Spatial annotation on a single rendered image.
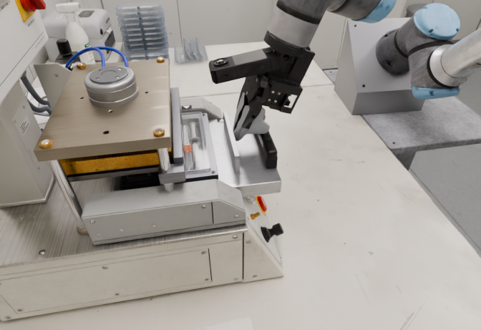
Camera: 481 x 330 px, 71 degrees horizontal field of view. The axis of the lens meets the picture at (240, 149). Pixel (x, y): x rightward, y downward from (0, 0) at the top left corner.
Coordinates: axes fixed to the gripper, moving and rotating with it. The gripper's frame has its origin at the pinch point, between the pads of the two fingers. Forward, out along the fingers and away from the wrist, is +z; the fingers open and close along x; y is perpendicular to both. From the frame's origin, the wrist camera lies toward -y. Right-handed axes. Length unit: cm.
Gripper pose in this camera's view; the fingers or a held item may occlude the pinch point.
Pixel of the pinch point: (235, 134)
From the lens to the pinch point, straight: 65.4
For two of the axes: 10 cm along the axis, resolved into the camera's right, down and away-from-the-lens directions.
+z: -3.4, 7.7, 5.4
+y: 9.3, 1.6, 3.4
